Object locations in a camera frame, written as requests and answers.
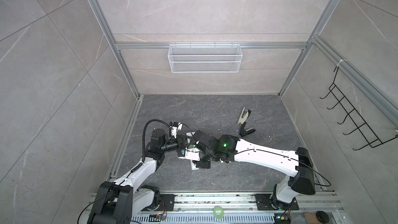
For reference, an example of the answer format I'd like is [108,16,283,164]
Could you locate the white wire mesh basket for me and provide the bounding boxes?
[167,44,243,73]

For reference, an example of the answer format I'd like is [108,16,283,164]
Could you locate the black stapler base piece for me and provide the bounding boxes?
[239,122,256,138]

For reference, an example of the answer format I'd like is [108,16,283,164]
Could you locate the green round sticker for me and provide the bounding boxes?
[213,206,224,219]

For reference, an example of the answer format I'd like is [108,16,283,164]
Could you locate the black round knob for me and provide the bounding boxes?
[316,211,330,224]

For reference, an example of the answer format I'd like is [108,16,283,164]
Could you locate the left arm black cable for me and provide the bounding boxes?
[141,119,171,162]

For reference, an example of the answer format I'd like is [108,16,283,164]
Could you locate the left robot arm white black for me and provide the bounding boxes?
[87,125,194,224]

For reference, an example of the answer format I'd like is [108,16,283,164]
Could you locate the white remote control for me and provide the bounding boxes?
[190,160,199,171]

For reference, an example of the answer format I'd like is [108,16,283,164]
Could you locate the green circuit board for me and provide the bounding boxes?
[274,214,291,224]

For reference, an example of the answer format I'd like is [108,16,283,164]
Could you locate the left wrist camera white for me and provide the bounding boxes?
[169,121,182,139]

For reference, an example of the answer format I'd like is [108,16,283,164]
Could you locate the aluminium mounting rail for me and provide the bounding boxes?
[134,191,345,218]

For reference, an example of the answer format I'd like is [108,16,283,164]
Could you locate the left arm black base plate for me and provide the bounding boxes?
[147,194,176,212]

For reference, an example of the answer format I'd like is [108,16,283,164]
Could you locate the black wire hook rack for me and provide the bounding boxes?
[320,66,398,151]

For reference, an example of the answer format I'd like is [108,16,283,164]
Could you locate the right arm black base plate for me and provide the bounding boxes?
[255,194,299,211]

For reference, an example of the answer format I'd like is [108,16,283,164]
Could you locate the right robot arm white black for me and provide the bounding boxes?
[190,131,316,210]

